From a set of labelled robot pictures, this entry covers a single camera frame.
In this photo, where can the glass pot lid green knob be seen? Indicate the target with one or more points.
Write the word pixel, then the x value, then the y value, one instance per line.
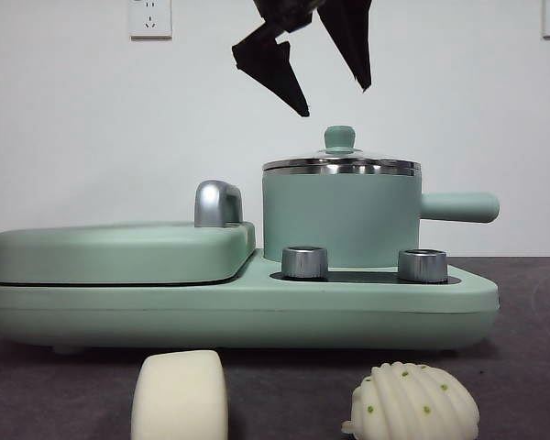
pixel 340 137

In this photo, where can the silver control knob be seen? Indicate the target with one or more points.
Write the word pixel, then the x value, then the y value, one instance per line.
pixel 422 266
pixel 304 263

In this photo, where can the green breakfast maker base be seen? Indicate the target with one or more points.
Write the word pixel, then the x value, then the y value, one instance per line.
pixel 256 311

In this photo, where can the shell-shaped white bun green dots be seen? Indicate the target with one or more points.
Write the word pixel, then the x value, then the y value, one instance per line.
pixel 412 403

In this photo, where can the rectangular white steamed bun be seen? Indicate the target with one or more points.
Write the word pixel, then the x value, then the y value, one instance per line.
pixel 179 399

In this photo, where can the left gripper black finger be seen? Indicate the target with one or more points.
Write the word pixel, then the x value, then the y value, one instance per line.
pixel 353 41
pixel 270 64

